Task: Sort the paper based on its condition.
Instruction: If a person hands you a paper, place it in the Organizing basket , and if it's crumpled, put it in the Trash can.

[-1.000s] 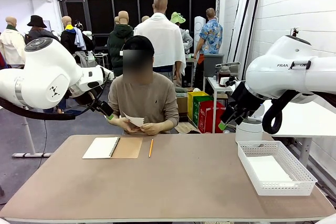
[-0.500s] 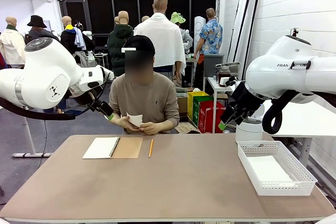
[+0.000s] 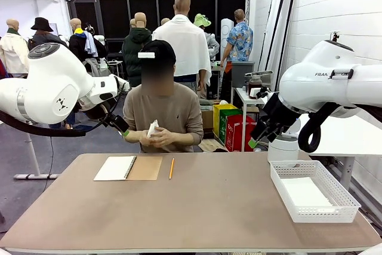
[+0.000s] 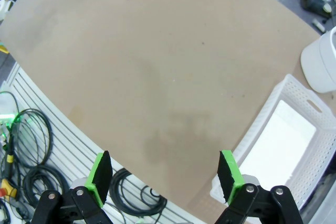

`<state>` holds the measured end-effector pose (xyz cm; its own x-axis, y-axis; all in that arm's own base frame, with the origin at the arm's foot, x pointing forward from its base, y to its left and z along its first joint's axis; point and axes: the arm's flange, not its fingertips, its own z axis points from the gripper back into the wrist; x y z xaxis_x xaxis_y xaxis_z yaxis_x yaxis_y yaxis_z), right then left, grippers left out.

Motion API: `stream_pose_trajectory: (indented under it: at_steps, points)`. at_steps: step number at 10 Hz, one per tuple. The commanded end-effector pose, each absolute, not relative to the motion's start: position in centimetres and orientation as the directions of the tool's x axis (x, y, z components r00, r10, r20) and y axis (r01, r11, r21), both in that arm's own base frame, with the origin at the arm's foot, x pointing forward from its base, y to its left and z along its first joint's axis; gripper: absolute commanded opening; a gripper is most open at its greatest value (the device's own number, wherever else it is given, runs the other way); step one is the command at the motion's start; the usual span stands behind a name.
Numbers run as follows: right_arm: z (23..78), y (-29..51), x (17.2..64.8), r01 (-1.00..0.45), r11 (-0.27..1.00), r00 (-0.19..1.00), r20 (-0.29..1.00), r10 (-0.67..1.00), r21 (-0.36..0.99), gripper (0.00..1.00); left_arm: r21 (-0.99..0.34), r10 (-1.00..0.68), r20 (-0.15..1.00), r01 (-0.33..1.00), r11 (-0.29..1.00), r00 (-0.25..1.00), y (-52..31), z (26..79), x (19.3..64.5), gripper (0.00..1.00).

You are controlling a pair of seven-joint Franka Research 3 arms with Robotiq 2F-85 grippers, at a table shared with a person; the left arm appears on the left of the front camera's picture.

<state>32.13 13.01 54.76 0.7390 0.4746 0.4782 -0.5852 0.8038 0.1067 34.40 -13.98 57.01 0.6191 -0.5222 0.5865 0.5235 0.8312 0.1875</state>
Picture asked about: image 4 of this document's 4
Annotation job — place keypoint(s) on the yellow emergency stop button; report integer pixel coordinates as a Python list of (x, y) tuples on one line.
[(8, 190)]

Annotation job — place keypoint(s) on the white box with green light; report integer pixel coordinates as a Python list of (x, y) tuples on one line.
[(6, 103)]

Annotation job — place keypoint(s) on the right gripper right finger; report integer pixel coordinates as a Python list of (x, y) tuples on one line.
[(227, 174)]

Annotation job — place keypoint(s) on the white perforated plastic basket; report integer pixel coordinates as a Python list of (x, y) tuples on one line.
[(296, 90)]

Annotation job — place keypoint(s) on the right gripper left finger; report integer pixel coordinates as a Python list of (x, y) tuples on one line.
[(101, 176)]

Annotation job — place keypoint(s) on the small white lidded bin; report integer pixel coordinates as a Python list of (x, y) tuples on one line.
[(323, 61)]

